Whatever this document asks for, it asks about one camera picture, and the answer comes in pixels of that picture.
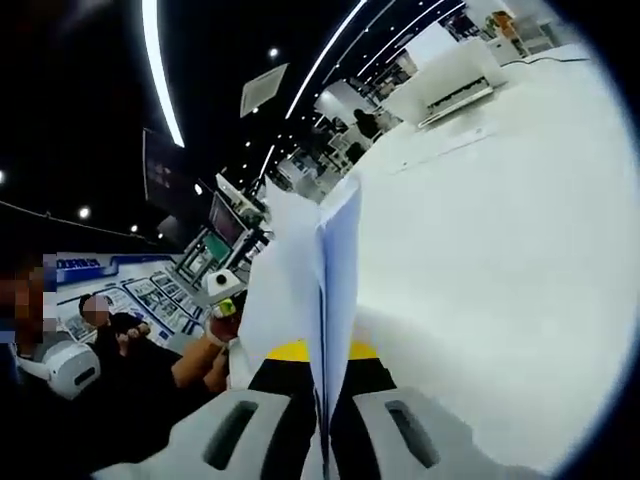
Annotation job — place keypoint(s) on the round ceiling spotlight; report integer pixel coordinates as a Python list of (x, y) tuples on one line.
[(83, 212), (273, 51)]

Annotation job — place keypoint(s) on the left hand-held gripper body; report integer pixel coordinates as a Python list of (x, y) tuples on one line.
[(220, 285)]

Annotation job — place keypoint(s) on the person's left hand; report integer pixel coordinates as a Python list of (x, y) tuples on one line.
[(231, 326)]

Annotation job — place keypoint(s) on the person's black shirt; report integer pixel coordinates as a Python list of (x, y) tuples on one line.
[(75, 435)]

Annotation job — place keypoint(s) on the green panel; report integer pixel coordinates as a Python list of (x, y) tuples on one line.
[(216, 246)]

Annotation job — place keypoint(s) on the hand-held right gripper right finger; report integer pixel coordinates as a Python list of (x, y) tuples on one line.
[(390, 435)]

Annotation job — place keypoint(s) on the desktop computer monitor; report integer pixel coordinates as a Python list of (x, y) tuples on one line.
[(226, 220)]

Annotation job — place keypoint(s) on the dark hanging display screen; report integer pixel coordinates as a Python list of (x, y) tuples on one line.
[(170, 170)]

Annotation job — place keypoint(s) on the blue white wall poster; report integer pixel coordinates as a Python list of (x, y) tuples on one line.
[(150, 292)]

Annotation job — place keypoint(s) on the white printer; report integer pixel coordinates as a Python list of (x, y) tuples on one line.
[(450, 85)]

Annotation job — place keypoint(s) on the thin ceiling light strip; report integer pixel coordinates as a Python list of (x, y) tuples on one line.
[(325, 55)]

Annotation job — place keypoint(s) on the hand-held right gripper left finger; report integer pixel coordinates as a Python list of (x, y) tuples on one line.
[(210, 440)]

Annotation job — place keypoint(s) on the white chest-worn device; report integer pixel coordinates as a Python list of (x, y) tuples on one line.
[(70, 370)]

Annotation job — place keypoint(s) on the ceiling air vent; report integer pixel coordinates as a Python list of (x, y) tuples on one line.
[(265, 87)]

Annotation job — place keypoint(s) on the wide ceiling light strip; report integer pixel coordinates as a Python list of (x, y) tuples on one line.
[(160, 75)]

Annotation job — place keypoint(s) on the white paper sheet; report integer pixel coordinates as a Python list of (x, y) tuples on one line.
[(295, 280)]

